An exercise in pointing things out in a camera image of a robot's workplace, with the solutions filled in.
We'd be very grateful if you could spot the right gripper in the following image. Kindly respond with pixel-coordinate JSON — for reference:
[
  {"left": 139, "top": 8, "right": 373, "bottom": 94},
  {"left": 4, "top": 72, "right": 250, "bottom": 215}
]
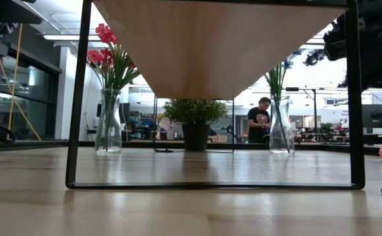
[{"left": 322, "top": 14, "right": 347, "bottom": 62}]

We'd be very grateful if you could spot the blue artificial flower bunch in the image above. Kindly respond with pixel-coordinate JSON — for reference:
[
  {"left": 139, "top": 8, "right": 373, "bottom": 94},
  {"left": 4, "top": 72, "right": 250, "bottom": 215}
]
[{"left": 264, "top": 49, "right": 303, "bottom": 154}]

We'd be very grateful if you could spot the clear glass vase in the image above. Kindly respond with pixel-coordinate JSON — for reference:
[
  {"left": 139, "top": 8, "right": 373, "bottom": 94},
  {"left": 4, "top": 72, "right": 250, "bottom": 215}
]
[
  {"left": 268, "top": 94, "right": 296, "bottom": 155},
  {"left": 94, "top": 88, "right": 123, "bottom": 154}
]

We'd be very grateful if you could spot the wooden shelf black metal frame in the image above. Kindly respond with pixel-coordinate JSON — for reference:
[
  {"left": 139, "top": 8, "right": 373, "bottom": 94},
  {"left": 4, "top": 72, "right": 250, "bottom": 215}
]
[{"left": 65, "top": 0, "right": 366, "bottom": 190}]

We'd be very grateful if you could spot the dark wide monitor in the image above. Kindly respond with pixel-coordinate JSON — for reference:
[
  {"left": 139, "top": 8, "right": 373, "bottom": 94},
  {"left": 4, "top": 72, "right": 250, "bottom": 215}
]
[{"left": 364, "top": 104, "right": 382, "bottom": 129}]

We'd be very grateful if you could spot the person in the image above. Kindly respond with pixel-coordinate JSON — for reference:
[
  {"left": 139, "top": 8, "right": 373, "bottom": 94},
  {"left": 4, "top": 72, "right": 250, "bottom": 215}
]
[{"left": 246, "top": 96, "right": 272, "bottom": 144}]

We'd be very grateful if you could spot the green potted plant black pot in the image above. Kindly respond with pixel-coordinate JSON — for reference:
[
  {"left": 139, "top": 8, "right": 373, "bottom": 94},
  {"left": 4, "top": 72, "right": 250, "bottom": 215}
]
[{"left": 162, "top": 99, "right": 228, "bottom": 151}]

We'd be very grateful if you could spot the black upright monitor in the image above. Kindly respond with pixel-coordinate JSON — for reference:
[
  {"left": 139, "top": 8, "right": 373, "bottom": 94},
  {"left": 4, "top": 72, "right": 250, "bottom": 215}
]
[{"left": 96, "top": 102, "right": 131, "bottom": 125}]

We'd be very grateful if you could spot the long ceiling light fixture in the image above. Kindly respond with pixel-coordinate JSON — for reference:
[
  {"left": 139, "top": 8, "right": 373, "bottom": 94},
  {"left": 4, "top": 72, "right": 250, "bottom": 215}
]
[{"left": 43, "top": 34, "right": 102, "bottom": 42}]

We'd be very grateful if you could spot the black framed glass partition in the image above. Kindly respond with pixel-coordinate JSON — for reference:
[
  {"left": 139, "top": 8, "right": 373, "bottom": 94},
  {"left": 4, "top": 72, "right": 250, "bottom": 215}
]
[{"left": 0, "top": 32, "right": 63, "bottom": 142}]

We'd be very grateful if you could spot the black ceiling camera rig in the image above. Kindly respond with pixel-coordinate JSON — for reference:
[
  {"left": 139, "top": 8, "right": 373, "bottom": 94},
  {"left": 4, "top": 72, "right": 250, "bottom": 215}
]
[{"left": 303, "top": 49, "right": 326, "bottom": 68}]

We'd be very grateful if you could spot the black metal frame stand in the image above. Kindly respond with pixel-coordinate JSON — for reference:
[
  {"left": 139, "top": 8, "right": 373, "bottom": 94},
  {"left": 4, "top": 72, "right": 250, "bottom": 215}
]
[{"left": 284, "top": 87, "right": 318, "bottom": 142}]

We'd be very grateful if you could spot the yellow extension cable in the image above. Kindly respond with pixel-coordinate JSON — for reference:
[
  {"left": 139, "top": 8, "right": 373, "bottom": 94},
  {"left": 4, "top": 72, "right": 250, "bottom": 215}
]
[
  {"left": 7, "top": 22, "right": 24, "bottom": 132},
  {"left": 0, "top": 37, "right": 42, "bottom": 141}
]

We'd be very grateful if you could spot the black table border rail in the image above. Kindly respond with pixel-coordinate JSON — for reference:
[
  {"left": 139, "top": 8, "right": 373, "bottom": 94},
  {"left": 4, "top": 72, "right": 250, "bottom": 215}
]
[{"left": 0, "top": 140, "right": 382, "bottom": 157}]

